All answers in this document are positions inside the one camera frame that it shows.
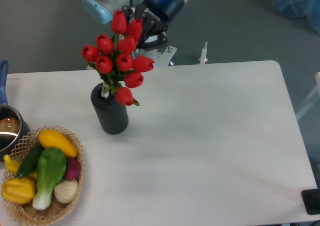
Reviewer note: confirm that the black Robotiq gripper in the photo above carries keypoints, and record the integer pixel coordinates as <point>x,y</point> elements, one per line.
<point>155,15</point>

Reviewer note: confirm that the red tulip bouquet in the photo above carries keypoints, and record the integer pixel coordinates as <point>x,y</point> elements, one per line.
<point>112,57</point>

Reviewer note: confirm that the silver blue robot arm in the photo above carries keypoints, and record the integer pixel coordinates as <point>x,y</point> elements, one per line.
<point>102,10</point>

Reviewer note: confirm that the dark grey ribbed vase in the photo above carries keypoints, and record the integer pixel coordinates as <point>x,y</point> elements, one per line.
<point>113,117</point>

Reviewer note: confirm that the blue plastic bag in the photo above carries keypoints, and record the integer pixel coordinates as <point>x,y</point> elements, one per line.
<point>308,9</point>

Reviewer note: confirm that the yellow squash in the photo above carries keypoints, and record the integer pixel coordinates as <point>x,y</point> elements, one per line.
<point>49,138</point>

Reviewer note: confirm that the green bok choy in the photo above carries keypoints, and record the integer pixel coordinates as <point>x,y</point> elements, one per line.
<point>51,167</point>

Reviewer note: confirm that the woven wicker basket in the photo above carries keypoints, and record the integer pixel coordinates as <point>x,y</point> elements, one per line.
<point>25,214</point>

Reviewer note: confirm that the dark green cucumber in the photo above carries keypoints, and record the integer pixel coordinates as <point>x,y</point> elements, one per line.
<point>30,161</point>

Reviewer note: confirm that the white garlic bulb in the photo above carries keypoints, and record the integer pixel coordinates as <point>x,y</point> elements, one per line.
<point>66,190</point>

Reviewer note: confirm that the small yellow gourd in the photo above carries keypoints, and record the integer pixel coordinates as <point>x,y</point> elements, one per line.
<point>13,166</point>

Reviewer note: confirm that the yellow bell pepper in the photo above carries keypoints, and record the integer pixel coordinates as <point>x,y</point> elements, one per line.
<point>19,191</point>

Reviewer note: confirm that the black device at edge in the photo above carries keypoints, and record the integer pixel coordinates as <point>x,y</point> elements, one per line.
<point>311,200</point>

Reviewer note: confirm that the blue handled saucepan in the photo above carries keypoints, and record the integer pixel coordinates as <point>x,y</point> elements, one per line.
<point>12,126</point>

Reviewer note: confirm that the white furniture frame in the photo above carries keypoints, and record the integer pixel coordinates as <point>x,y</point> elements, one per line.
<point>309,100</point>

